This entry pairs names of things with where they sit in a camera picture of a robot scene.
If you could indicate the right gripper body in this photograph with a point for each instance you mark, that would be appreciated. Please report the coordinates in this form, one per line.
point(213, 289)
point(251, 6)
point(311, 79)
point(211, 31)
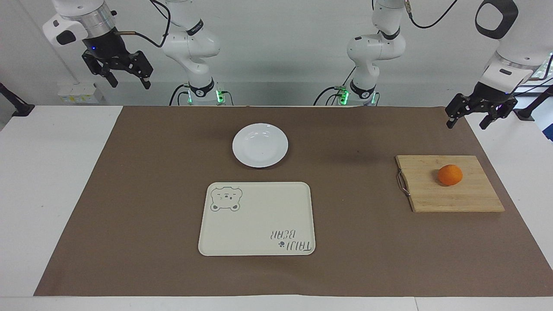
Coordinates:
point(105, 45)

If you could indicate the orange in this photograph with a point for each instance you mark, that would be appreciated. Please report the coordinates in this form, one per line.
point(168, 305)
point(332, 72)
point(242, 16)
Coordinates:
point(450, 175)

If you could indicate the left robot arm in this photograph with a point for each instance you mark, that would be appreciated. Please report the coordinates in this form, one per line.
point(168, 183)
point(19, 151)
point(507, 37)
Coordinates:
point(376, 49)

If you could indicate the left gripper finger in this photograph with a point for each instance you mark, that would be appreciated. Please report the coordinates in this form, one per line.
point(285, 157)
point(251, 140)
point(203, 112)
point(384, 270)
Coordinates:
point(500, 110)
point(460, 106)

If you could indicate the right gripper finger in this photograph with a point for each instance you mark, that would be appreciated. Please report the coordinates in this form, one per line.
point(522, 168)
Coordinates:
point(137, 64)
point(100, 65)

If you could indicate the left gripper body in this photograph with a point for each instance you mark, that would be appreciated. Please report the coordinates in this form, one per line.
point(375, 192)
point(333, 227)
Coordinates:
point(493, 95)

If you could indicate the cream tray with bear print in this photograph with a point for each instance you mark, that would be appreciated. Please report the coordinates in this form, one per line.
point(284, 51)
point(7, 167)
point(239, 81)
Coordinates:
point(257, 224)

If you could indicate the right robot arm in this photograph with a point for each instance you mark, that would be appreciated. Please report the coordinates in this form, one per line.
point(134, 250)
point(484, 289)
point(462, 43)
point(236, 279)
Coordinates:
point(190, 47)

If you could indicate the white round plate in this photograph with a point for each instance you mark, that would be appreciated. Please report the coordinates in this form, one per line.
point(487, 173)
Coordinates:
point(260, 145)

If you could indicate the wooden cutting board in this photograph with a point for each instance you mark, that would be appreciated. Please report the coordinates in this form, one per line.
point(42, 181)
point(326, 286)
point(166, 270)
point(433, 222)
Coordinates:
point(449, 194)

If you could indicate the white box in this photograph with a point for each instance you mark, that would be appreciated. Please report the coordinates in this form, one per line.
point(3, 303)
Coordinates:
point(80, 94)

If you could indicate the black stand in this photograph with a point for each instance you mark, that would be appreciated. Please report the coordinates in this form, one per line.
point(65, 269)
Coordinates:
point(17, 106)
point(530, 110)

